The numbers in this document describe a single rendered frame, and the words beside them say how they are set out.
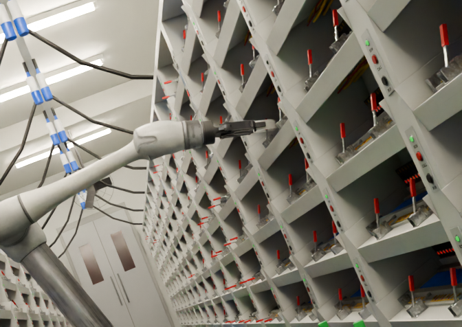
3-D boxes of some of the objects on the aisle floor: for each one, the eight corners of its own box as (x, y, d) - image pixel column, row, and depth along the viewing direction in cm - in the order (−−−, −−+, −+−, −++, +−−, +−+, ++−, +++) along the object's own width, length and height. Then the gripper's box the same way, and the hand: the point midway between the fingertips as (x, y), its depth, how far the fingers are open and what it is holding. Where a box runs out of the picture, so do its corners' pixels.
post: (443, 445, 208) (172, -169, 232) (430, 440, 217) (170, -150, 241) (513, 411, 212) (239, -190, 236) (498, 407, 221) (236, -171, 245)
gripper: (201, 150, 277) (273, 141, 280) (205, 139, 262) (281, 130, 265) (197, 127, 278) (269, 119, 282) (201, 115, 263) (277, 106, 266)
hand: (265, 126), depth 273 cm, fingers open, 3 cm apart
